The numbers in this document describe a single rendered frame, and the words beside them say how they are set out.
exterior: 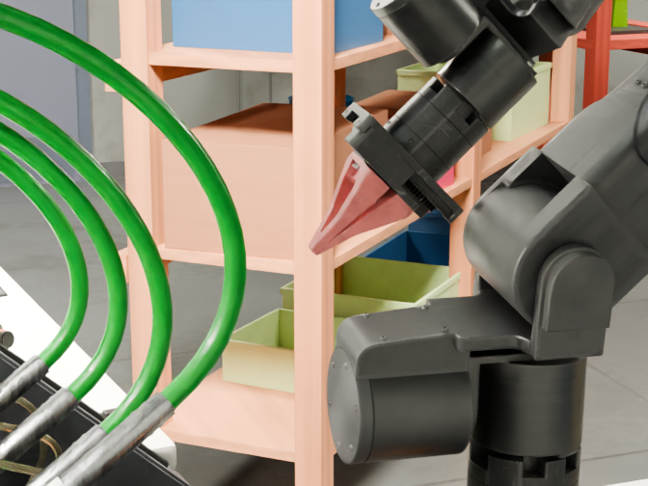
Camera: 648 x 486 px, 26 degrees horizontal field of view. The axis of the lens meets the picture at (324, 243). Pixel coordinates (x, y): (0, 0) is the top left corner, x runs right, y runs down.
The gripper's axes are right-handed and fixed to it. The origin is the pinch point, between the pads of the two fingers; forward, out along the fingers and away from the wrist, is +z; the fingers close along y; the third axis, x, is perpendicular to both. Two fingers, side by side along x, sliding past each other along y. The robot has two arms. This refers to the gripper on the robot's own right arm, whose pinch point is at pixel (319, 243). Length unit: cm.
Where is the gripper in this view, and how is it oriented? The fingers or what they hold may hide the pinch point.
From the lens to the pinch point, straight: 103.3
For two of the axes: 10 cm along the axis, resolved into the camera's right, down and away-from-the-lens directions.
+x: 1.8, 2.5, -9.5
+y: -6.8, -6.7, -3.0
